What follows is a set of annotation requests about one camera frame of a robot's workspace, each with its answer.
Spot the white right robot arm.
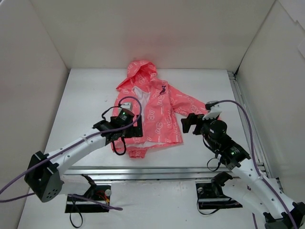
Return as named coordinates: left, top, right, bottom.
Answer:
left=181, top=113, right=305, bottom=229

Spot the pink hooded printed jacket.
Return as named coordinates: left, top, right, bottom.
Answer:
left=112, top=60, right=208, bottom=158

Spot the front aluminium rail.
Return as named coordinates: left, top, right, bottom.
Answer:
left=65, top=167, right=237, bottom=182

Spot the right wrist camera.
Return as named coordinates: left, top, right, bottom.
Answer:
left=202, top=101, right=222, bottom=121

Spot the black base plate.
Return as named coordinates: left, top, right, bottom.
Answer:
left=195, top=182, right=243, bottom=215
left=64, top=184, right=111, bottom=213

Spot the aluminium rail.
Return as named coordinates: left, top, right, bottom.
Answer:
left=65, top=167, right=237, bottom=182
left=227, top=71, right=283, bottom=191

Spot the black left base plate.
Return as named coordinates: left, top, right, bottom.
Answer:
left=64, top=184, right=111, bottom=213

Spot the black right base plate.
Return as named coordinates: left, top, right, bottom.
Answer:
left=195, top=182, right=243, bottom=215

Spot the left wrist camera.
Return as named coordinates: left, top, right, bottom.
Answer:
left=118, top=102, right=132, bottom=113

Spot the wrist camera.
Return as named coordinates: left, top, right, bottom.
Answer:
left=118, top=102, right=132, bottom=113
left=202, top=101, right=222, bottom=121

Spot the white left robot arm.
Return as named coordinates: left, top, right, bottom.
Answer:
left=24, top=108, right=142, bottom=203

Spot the right side aluminium rail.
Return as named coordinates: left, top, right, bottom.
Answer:
left=227, top=71, right=283, bottom=191

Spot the black loose cable loop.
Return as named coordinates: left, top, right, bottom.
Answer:
left=69, top=200, right=83, bottom=227

